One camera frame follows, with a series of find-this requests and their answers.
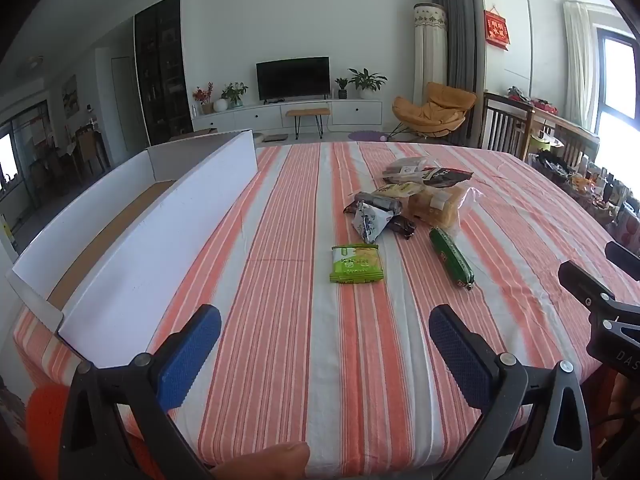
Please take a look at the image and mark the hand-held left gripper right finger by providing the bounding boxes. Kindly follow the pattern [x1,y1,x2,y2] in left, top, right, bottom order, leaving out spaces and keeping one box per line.
[428,304,593,480]

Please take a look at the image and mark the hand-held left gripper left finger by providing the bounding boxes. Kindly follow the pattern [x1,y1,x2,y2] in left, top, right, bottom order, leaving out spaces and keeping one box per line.
[59,304,222,480]

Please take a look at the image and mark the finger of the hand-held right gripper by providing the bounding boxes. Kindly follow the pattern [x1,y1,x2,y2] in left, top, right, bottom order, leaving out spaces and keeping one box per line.
[558,259,617,313]
[604,241,640,282]

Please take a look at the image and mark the person's left hand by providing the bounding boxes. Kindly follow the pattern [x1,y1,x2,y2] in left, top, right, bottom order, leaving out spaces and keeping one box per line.
[209,441,311,480]

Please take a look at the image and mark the cluttered side table items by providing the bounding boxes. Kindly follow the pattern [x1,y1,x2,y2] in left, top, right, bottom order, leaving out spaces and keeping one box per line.
[534,152,640,246]

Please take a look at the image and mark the white cardboard box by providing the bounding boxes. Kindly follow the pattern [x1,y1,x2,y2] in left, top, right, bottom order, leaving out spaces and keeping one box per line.
[6,129,259,387]

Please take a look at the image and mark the green sausage stick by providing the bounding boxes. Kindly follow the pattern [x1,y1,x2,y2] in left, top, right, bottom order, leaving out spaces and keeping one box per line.
[428,227,475,290]

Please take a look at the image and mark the orange striped tablecloth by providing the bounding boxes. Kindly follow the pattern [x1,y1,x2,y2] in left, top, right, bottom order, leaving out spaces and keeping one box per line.
[12,141,623,480]

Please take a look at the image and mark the wooden slatted chair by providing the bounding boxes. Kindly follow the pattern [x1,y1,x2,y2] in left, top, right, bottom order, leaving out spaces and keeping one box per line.
[478,92,535,162]
[529,119,601,177]

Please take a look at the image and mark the green square snack packet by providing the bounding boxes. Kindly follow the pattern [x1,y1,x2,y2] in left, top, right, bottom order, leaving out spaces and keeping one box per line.
[328,243,385,285]

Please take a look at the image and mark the small dark brown snack packet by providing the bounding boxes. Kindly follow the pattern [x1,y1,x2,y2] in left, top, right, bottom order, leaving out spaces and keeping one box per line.
[389,215,418,240]

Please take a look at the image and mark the clear bag of bread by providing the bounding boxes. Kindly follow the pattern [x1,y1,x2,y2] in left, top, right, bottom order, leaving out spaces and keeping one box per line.
[406,183,484,234]

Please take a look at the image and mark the white triangular snack packet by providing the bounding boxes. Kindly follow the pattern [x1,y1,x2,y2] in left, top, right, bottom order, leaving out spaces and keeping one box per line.
[352,199,396,242]

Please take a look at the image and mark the dark framed window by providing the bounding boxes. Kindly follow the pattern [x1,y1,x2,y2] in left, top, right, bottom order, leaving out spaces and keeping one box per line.
[597,29,640,211]

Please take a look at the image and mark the black snack packet white label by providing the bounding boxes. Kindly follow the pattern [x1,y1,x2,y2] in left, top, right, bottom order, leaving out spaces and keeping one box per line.
[417,166,474,189]

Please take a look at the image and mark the yellow snack packet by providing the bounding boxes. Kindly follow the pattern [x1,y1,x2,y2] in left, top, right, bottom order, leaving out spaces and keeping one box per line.
[372,181,426,202]

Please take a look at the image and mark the clear snack packet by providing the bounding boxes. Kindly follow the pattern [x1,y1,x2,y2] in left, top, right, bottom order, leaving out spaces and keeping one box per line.
[382,156,432,184]

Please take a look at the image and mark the white curtain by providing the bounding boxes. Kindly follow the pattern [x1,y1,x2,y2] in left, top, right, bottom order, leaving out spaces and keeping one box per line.
[563,0,609,132]

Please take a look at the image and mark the brown dining chair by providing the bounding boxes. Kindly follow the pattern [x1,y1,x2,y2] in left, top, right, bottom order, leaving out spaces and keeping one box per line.
[74,126,112,172]

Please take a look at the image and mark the orange lounge chair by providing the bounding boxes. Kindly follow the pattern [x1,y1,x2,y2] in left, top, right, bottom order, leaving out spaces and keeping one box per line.
[387,81,479,142]

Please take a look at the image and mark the purple round rug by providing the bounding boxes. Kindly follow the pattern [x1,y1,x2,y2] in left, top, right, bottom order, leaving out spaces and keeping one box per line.
[347,129,389,144]

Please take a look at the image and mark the glass balcony door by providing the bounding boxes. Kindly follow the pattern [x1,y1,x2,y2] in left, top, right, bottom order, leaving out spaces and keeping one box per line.
[0,100,52,213]

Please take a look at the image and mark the red flower plant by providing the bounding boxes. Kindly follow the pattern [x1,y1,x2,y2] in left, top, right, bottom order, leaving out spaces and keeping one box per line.
[192,82,216,115]

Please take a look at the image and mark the green potted plant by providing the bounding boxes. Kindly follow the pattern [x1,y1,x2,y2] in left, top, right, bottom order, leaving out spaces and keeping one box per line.
[220,81,249,109]

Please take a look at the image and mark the covered standing air conditioner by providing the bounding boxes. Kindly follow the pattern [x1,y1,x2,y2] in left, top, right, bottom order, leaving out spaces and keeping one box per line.
[412,2,449,127]

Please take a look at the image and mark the small wooden bench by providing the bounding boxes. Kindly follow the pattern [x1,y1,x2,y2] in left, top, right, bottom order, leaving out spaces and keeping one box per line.
[284,107,332,140]

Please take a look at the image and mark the white television cabinet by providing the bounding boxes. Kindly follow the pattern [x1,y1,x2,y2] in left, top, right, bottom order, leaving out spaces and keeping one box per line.
[192,99,385,134]

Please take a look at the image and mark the grey curtain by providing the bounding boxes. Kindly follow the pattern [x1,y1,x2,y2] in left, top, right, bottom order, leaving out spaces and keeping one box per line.
[430,0,484,147]

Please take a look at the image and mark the black glass cabinet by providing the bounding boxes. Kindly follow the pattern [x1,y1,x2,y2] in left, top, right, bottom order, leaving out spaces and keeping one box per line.
[133,0,195,147]

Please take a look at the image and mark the large plant in white pot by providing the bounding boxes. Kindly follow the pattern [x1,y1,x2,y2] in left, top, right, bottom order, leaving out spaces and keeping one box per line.
[348,67,389,100]

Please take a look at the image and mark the black television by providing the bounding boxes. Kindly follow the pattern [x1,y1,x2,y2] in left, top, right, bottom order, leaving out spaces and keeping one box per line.
[255,56,331,101]

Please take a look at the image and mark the red wall hanging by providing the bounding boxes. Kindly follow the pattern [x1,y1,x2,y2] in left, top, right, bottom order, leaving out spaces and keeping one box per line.
[482,7,511,52]

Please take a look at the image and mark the framed wall painting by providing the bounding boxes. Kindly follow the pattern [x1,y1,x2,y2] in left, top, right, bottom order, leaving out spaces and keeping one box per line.
[60,74,81,120]

